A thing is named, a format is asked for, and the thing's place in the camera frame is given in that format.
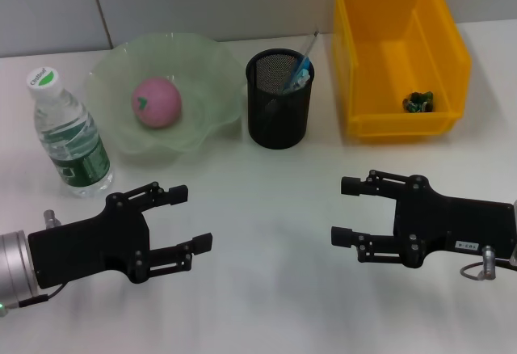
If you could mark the clear green-label water bottle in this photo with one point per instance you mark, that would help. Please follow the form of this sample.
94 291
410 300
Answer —
68 140

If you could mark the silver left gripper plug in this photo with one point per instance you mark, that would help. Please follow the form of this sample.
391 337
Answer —
51 218

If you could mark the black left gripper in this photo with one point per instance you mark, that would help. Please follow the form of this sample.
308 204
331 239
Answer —
89 245

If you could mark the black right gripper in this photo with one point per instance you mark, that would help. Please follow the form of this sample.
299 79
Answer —
452 224

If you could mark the black mesh pen cup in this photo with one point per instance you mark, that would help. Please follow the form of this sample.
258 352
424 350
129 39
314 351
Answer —
278 127

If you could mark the yellow plastic bin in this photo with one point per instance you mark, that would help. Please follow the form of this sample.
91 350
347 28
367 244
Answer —
400 55

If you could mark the blue scissors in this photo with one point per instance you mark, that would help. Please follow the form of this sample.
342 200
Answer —
303 65

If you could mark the green glass fruit plate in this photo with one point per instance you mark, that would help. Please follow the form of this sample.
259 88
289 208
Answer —
194 87

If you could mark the green plastic wrapper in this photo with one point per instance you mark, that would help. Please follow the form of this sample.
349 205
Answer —
418 102

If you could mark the pink peach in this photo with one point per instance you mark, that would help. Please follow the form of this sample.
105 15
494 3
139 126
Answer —
159 103

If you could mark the clear plastic ruler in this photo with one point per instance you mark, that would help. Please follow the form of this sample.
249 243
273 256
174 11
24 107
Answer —
310 45

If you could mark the white grey ballpoint pen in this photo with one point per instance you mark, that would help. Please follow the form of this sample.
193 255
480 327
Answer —
301 79

